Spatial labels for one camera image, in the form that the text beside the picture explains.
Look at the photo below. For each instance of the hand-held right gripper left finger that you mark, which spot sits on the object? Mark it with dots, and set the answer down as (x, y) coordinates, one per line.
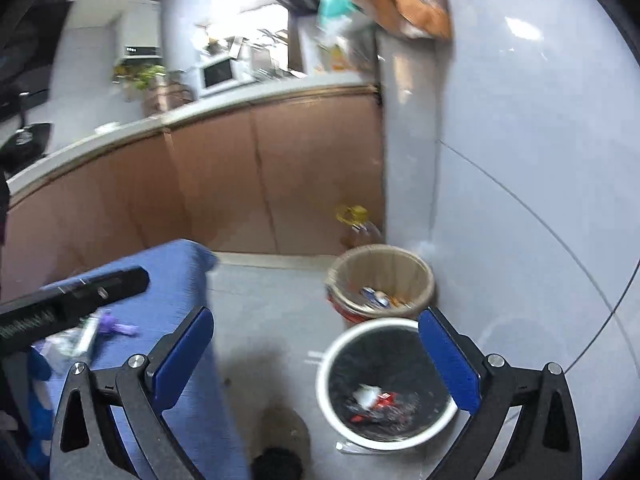
(182, 355)

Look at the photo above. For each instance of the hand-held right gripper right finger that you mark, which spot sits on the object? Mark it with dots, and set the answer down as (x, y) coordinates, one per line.
(447, 360)

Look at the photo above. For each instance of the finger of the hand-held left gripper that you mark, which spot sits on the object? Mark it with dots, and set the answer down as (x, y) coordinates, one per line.
(107, 287)

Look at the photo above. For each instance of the purple wrapper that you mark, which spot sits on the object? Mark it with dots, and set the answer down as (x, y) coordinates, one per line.
(117, 329)

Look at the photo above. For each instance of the clear plastic wrapper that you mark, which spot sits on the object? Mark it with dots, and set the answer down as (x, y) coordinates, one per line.
(82, 337)

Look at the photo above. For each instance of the red snack wrapper scrap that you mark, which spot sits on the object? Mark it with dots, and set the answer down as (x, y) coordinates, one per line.
(382, 402)

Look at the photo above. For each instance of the white paper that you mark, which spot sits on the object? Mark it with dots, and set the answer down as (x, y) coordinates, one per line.
(367, 394)

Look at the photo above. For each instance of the white round bin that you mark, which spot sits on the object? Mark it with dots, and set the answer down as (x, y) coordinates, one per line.
(323, 377)

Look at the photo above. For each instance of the blue fuzzy towel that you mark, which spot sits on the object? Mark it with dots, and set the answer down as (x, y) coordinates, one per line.
(165, 280)

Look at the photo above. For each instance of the black bin liner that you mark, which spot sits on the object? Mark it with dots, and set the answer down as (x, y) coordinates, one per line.
(380, 355)

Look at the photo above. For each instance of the mixed packaging scraps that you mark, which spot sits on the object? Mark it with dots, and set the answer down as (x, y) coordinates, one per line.
(385, 299)

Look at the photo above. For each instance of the beige wood-look bin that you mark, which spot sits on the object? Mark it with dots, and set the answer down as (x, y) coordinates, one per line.
(385, 265)

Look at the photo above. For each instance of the clear plastic scrap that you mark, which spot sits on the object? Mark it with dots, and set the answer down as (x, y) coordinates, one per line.
(357, 447)

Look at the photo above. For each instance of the dark round object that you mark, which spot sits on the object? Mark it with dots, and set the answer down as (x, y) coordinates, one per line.
(277, 462)

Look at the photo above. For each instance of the yellow-capped oil bottle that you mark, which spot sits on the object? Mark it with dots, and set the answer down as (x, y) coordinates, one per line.
(365, 232)

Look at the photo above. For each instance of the black wok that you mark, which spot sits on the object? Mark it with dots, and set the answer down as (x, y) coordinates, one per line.
(30, 135)

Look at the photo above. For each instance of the copper-coloured cooker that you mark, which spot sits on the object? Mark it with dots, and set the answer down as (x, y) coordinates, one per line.
(167, 95)

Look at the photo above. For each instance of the green potted plant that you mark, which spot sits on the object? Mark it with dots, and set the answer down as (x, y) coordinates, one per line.
(145, 75)

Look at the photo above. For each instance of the brown kitchen cabinets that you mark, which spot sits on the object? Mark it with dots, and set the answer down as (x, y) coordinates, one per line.
(300, 170)

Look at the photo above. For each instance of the white kitchen countertop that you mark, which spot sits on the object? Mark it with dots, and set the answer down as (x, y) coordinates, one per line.
(225, 102)

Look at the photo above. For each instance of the white microwave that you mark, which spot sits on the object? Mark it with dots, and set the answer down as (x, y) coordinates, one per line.
(217, 74)

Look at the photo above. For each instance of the black range hood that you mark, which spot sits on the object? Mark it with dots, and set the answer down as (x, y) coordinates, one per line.
(30, 45)

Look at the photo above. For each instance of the white water heater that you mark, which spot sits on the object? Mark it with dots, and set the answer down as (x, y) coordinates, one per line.
(142, 25)

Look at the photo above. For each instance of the yellow detergent bottle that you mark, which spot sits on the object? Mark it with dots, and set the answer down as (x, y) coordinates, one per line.
(337, 57)

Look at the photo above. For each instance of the orange patterned apron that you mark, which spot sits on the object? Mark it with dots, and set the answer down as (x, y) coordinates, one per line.
(410, 5)

